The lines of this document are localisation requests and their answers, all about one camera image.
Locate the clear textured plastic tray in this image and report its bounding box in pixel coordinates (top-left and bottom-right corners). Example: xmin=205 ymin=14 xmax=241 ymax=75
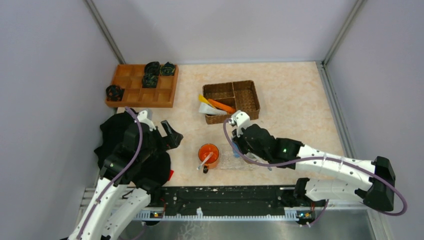
xmin=217 ymin=148 xmax=259 ymax=171

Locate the orange toothbrush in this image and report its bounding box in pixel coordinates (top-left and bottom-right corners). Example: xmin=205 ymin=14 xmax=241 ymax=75
xmin=208 ymin=99 xmax=236 ymax=114

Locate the orange translucent plastic mug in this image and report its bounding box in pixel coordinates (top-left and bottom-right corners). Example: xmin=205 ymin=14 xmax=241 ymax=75
xmin=197 ymin=143 xmax=220 ymax=174

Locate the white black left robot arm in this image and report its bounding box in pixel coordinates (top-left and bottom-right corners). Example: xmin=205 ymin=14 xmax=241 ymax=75
xmin=69 ymin=109 xmax=183 ymax=240

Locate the red small object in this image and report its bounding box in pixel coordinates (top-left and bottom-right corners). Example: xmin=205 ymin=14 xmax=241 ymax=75
xmin=168 ymin=169 xmax=174 ymax=181

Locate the black cloth pile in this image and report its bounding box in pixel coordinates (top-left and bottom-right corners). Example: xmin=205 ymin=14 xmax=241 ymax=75
xmin=94 ymin=113 xmax=173 ymax=188

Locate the orange wooden compartment tray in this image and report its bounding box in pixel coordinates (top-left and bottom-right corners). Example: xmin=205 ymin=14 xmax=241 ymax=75
xmin=104 ymin=64 xmax=179 ymax=108

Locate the black orange rolled sock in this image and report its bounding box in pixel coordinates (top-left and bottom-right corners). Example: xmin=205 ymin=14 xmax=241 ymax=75
xmin=105 ymin=84 xmax=125 ymax=102

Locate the blue toothbrush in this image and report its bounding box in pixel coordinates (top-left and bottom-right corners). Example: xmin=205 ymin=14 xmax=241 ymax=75
xmin=232 ymin=145 xmax=240 ymax=158

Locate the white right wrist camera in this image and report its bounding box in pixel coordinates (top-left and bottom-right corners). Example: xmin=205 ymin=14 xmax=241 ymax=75
xmin=229 ymin=110 xmax=252 ymax=137

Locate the black patterned rolled sock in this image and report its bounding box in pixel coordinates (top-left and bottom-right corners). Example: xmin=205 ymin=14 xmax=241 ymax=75
xmin=142 ymin=74 xmax=159 ymax=89

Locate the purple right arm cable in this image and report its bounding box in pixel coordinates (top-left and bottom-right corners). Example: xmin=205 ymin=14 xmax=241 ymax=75
xmin=222 ymin=118 xmax=408 ymax=228

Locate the brown wicker divided basket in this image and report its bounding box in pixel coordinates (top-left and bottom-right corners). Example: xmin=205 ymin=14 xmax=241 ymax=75
xmin=202 ymin=80 xmax=261 ymax=120

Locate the black green rolled sock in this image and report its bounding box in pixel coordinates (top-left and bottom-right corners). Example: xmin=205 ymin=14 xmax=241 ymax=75
xmin=159 ymin=61 xmax=176 ymax=77

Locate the white grey toothpaste tube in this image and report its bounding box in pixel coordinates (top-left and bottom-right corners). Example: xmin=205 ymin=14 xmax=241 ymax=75
xmin=198 ymin=102 xmax=228 ymax=116

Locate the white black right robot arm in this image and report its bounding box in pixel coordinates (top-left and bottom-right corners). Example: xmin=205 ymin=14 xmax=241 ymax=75
xmin=231 ymin=124 xmax=396 ymax=212

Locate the yellow toothbrush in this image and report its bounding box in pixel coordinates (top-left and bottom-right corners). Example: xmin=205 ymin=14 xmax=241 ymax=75
xmin=198 ymin=94 xmax=212 ymax=106

